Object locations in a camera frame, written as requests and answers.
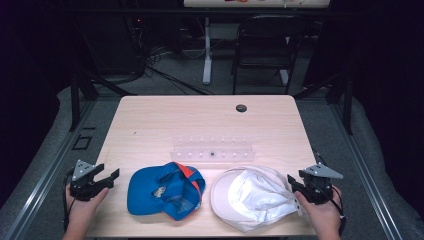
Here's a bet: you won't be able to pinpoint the black floor cables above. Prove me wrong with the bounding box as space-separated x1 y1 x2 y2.
145 46 215 96

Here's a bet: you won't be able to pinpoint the white cap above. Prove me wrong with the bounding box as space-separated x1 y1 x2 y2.
209 165 304 233

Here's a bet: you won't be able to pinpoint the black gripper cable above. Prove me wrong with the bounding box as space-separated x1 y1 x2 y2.
312 181 348 236
61 169 76 232

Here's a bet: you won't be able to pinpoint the black folding chair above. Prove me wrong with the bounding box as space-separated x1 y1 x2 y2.
230 13 313 96

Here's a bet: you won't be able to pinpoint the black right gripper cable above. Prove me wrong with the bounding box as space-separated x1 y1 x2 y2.
312 181 348 236

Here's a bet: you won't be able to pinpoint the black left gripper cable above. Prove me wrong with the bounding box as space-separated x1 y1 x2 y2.
61 169 76 232

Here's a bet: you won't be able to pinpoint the white desk leg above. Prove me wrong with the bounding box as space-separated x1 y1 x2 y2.
279 35 290 87
202 16 214 86

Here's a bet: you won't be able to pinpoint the clear acrylic rack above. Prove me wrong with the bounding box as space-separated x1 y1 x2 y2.
169 134 257 165

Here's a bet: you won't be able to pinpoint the blue cap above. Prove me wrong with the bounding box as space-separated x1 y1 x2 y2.
126 161 207 222

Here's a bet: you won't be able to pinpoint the black metal frame stand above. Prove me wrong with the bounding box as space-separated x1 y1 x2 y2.
68 70 136 132
292 72 354 136

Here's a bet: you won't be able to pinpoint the person's right hand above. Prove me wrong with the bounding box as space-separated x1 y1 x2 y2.
294 185 343 234

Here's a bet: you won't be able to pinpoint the person's left hand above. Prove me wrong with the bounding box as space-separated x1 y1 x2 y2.
65 184 111 232

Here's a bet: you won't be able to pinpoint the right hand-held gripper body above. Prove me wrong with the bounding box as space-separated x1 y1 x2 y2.
301 162 345 206

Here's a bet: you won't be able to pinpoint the aluminium floor rail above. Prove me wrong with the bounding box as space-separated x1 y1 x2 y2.
329 99 405 240
0 99 98 240

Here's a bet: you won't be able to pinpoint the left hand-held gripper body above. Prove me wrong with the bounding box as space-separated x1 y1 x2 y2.
68 159 108 202

